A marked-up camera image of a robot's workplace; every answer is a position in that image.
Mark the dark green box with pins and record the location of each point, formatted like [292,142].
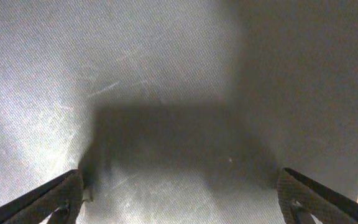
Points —
[178,111]

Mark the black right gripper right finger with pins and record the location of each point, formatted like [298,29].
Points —
[302,200]

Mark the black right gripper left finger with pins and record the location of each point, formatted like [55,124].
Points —
[59,200]

